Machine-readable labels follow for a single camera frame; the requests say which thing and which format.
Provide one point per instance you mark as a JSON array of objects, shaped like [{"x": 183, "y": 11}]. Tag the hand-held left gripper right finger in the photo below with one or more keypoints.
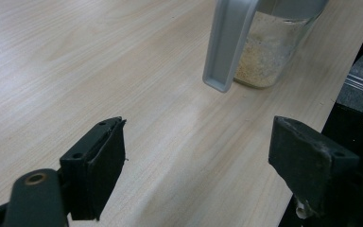
[{"x": 305, "y": 157}]

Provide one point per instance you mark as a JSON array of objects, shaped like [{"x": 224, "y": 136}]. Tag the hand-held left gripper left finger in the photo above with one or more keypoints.
[{"x": 94, "y": 167}]

